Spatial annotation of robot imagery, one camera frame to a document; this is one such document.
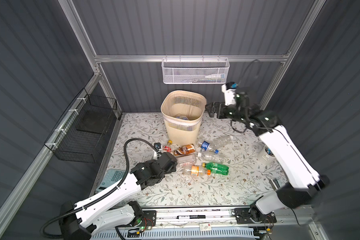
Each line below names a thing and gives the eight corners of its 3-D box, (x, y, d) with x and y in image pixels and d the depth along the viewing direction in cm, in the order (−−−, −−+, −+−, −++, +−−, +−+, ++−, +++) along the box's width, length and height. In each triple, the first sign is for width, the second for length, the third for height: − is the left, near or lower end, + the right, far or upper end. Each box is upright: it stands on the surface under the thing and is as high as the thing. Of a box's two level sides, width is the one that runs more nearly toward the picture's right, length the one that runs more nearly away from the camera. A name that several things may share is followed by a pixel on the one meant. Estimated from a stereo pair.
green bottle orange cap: (200, 169, 92) (201, 166, 89) (203, 161, 96) (203, 158, 92) (226, 177, 89) (228, 175, 85) (227, 169, 92) (229, 166, 89)
